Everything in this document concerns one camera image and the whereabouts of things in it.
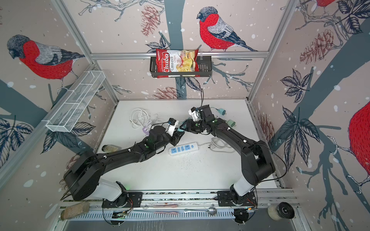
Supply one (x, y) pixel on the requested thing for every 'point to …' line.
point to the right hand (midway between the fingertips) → (182, 127)
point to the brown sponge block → (75, 210)
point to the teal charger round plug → (221, 111)
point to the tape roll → (281, 210)
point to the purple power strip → (146, 130)
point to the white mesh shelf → (73, 103)
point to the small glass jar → (108, 148)
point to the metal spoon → (211, 211)
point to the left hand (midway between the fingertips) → (184, 128)
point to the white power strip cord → (138, 118)
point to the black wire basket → (204, 69)
